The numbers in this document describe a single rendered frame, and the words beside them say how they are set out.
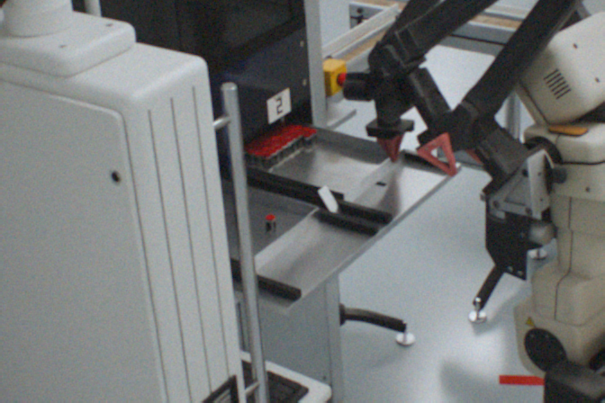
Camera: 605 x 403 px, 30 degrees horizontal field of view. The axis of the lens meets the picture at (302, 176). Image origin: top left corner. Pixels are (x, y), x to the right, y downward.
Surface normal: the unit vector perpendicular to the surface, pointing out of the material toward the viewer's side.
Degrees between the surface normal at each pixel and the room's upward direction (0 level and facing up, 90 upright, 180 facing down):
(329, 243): 0
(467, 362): 0
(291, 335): 90
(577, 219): 90
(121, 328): 90
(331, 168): 0
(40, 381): 90
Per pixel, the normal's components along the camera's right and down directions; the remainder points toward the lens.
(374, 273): -0.07, -0.88
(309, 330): 0.81, 0.22
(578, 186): -0.71, 0.37
